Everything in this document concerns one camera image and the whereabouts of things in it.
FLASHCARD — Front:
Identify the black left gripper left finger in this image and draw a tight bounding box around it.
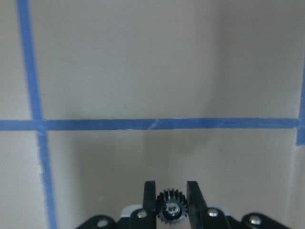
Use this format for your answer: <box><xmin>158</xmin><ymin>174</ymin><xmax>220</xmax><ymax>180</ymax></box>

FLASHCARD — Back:
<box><xmin>128</xmin><ymin>181</ymin><xmax>157</xmax><ymax>229</ymax></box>

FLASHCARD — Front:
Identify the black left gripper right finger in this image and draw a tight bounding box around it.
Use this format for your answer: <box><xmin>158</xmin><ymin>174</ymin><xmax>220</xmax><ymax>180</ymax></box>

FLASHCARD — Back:
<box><xmin>187</xmin><ymin>181</ymin><xmax>230</xmax><ymax>229</ymax></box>

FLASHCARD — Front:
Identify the small black bearing gear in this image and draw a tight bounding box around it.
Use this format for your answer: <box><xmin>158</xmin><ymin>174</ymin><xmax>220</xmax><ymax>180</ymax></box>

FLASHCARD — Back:
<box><xmin>156</xmin><ymin>189</ymin><xmax>188</xmax><ymax>225</ymax></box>

